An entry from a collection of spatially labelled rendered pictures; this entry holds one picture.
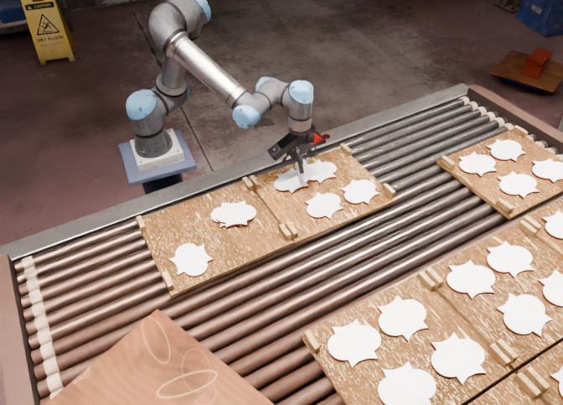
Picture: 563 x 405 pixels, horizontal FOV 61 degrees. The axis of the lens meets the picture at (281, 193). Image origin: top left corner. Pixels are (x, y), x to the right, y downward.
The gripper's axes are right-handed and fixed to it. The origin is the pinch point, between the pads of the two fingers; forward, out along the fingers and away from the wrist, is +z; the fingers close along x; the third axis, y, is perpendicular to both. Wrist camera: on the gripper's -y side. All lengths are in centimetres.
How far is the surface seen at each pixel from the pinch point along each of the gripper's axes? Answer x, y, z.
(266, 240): -20.5, -20.0, 4.5
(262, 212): -8.6, -15.6, 4.4
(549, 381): -95, 20, 2
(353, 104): 153, 145, 92
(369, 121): 21, 50, 4
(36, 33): 350, -63, 74
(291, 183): -1.5, -0.8, 2.3
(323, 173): -1.9, 12.7, 2.1
